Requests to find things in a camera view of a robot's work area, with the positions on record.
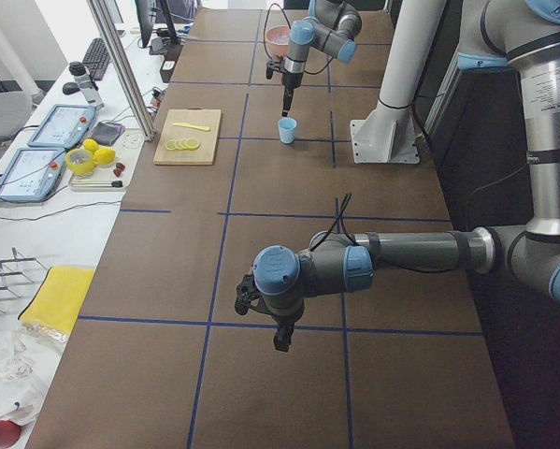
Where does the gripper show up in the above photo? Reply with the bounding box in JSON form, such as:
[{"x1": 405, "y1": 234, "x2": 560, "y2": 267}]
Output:
[
  {"x1": 266, "y1": 303, "x2": 305, "y2": 352},
  {"x1": 281, "y1": 72, "x2": 303, "y2": 117}
]

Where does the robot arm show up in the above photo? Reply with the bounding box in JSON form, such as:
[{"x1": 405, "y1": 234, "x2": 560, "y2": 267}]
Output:
[
  {"x1": 235, "y1": 1, "x2": 560, "y2": 352},
  {"x1": 280, "y1": 1, "x2": 362, "y2": 117}
]

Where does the light blue cup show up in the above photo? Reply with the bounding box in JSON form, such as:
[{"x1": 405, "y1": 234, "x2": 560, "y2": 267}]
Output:
[{"x1": 278, "y1": 117, "x2": 297, "y2": 144}]

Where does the pink bowl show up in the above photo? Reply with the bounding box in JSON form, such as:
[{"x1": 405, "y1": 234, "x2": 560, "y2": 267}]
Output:
[{"x1": 265, "y1": 25, "x2": 290, "y2": 59}]

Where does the yellow plastic knife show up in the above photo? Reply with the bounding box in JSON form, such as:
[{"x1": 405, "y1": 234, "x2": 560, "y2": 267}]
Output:
[{"x1": 172, "y1": 122, "x2": 211, "y2": 132}]

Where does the wooden cutting board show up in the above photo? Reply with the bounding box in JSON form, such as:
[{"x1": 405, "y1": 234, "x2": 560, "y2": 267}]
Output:
[{"x1": 153, "y1": 109, "x2": 222, "y2": 166}]

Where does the white mounting pillar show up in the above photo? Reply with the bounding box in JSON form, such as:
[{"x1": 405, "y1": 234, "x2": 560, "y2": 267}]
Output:
[{"x1": 351, "y1": 0, "x2": 446, "y2": 165}]

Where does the black power strip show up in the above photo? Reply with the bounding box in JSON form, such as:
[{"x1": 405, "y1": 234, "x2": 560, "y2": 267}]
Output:
[{"x1": 160, "y1": 44, "x2": 182, "y2": 83}]

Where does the bear pattern coaster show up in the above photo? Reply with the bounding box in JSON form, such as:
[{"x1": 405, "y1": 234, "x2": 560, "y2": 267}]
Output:
[{"x1": 118, "y1": 129, "x2": 144, "y2": 150}]

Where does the black monitor stand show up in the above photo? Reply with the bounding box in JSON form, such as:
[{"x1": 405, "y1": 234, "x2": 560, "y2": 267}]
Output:
[{"x1": 135, "y1": 0, "x2": 182, "y2": 55}]

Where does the purple grey cloth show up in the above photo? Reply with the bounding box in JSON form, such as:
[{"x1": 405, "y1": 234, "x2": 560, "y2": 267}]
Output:
[{"x1": 91, "y1": 122, "x2": 125, "y2": 146}]

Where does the yellow lemon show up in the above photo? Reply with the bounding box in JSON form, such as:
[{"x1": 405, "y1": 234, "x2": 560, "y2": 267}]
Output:
[
  {"x1": 93, "y1": 147, "x2": 116, "y2": 166},
  {"x1": 82, "y1": 138, "x2": 99, "y2": 153}
]

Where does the black keyboard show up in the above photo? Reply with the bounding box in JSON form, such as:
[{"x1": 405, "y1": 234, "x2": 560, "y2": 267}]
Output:
[{"x1": 82, "y1": 37, "x2": 110, "y2": 80}]

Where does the water bottle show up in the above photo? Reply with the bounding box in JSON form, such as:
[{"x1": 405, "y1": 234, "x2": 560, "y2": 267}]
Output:
[{"x1": 68, "y1": 61, "x2": 104, "y2": 109}]

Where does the white tray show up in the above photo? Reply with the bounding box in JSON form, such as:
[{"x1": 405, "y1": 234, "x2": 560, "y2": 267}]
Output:
[{"x1": 68, "y1": 162, "x2": 132, "y2": 192}]

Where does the yellow tape roll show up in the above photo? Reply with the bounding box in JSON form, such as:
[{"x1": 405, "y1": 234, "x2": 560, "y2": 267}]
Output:
[{"x1": 65, "y1": 148, "x2": 96, "y2": 176}]

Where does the computer mouse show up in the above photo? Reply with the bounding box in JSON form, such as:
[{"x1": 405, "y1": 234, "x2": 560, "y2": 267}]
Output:
[{"x1": 62, "y1": 82, "x2": 79, "y2": 95}]

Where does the teach pendant tablet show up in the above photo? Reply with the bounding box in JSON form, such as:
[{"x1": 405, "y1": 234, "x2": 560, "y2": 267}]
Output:
[
  {"x1": 28, "y1": 104, "x2": 97, "y2": 150},
  {"x1": 0, "y1": 147, "x2": 65, "y2": 203}
]

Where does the yellow cloth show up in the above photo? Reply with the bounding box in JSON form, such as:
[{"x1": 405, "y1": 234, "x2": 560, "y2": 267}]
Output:
[{"x1": 18, "y1": 266, "x2": 94, "y2": 341}]

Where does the clear plastic bag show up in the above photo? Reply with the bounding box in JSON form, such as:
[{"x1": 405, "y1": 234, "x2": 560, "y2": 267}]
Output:
[{"x1": 0, "y1": 326, "x2": 65, "y2": 426}]

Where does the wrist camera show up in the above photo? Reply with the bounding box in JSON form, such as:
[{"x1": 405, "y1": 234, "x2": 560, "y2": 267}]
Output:
[
  {"x1": 235, "y1": 274, "x2": 261, "y2": 316},
  {"x1": 266, "y1": 59, "x2": 284, "y2": 80}
]

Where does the aluminium frame post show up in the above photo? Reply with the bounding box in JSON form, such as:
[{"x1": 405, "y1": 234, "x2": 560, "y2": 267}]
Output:
[{"x1": 87, "y1": 0, "x2": 155, "y2": 141}]

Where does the wire rack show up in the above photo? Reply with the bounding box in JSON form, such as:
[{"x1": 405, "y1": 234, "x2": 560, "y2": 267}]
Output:
[{"x1": 0, "y1": 247, "x2": 49, "y2": 330}]

